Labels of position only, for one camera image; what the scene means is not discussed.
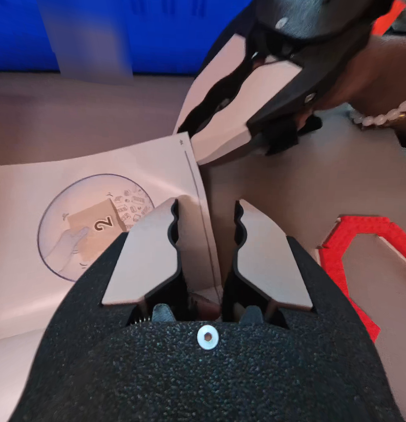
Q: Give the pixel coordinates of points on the blue plastic bin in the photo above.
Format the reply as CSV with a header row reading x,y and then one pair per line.
x,y
189,33

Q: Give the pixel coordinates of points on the red brick heart frame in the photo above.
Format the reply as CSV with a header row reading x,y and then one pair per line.
x,y
333,263

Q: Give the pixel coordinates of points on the person's right hand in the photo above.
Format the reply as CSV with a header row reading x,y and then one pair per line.
x,y
381,72

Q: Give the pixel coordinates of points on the orange object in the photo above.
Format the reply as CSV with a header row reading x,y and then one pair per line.
x,y
387,16

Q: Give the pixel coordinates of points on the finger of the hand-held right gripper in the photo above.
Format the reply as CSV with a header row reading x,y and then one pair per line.
x,y
219,62
242,112

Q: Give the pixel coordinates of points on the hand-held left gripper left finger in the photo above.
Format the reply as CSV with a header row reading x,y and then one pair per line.
x,y
147,260

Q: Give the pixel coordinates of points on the instruction booklet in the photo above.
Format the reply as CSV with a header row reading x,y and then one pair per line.
x,y
25,197

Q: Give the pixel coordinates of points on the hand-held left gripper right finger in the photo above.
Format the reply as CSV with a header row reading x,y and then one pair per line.
x,y
269,263

